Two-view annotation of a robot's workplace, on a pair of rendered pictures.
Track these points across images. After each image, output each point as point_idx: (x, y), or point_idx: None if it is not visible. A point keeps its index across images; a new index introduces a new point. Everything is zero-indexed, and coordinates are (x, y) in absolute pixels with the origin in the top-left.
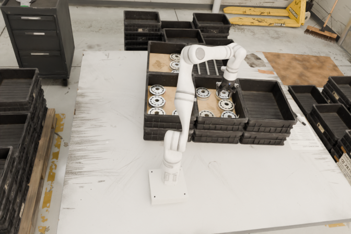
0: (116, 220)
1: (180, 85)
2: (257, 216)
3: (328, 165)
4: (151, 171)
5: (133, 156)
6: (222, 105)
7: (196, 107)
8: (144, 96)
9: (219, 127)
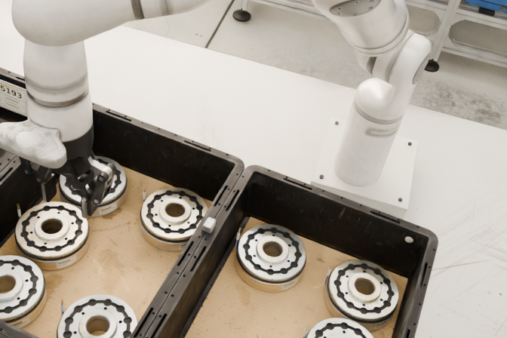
0: (494, 160)
1: None
2: (188, 60)
3: None
4: (400, 203)
5: (435, 281)
6: (72, 231)
7: (225, 195)
8: (418, 321)
9: (155, 170)
